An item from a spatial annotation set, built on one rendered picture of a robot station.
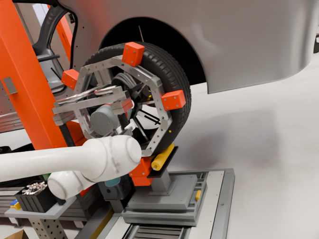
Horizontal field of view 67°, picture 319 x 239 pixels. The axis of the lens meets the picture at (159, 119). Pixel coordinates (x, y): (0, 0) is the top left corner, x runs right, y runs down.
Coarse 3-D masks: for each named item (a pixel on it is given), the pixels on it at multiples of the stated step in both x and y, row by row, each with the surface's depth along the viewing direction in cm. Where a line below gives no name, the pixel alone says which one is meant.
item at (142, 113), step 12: (96, 84) 144; (144, 84) 126; (96, 96) 149; (132, 96) 132; (96, 108) 144; (132, 108) 140; (156, 120) 132; (132, 132) 158; (144, 132) 138; (144, 144) 139
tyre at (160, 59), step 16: (112, 48) 123; (144, 48) 123; (160, 48) 134; (144, 64) 120; (160, 64) 118; (176, 64) 131; (176, 80) 122; (176, 112) 124; (176, 128) 127; (160, 144) 135
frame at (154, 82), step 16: (96, 64) 120; (112, 64) 116; (128, 64) 114; (80, 80) 127; (144, 80) 114; (160, 80) 117; (160, 96) 114; (80, 112) 136; (160, 112) 117; (160, 128) 120
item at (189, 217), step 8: (200, 184) 161; (200, 192) 155; (192, 200) 154; (200, 200) 152; (128, 208) 163; (192, 208) 144; (200, 208) 150; (128, 216) 158; (136, 216) 155; (144, 216) 152; (152, 216) 150; (160, 216) 147; (168, 216) 145; (176, 216) 143; (184, 216) 140; (192, 216) 138; (168, 224) 148; (176, 224) 145; (184, 224) 143; (192, 224) 141
